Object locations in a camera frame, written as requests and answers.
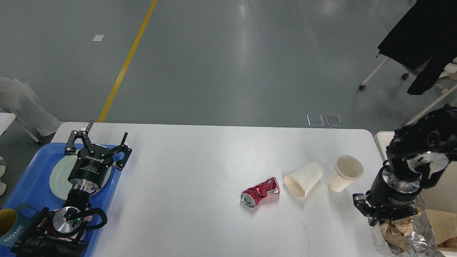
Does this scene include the dark teal mug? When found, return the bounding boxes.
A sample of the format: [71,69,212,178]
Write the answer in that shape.
[0,203,39,248]

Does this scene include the beige plastic bin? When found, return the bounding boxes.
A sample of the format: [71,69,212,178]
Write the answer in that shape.
[374,131,457,257]

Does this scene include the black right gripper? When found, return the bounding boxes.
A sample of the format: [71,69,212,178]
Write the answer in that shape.
[353,167,422,226]

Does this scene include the white rolling chair frame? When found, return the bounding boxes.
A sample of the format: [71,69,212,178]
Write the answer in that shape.
[357,57,456,126]

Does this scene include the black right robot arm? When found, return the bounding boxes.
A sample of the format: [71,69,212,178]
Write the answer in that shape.
[352,106,457,226]

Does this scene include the person in light trousers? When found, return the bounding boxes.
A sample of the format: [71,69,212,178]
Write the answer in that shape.
[0,76,61,137]

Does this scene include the foil bag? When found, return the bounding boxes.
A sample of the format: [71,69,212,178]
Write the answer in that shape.
[371,195,444,257]

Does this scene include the green plate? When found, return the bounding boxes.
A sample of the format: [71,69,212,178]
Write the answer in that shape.
[49,154,112,200]

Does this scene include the white paper cup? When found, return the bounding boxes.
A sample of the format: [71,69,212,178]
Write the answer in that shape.
[328,155,365,192]
[284,162,323,197]

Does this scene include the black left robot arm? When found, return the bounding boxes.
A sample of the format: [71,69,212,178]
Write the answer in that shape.
[8,121,132,257]

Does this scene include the brown paper bag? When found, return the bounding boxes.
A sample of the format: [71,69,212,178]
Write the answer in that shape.
[426,209,457,252]

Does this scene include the black jacket on chair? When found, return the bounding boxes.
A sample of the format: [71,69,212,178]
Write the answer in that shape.
[378,0,457,95]

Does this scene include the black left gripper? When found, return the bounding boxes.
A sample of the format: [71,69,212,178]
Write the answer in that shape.
[64,120,132,191]

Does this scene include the crushed red soda can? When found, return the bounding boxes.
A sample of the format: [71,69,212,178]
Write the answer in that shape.
[240,177,280,208]

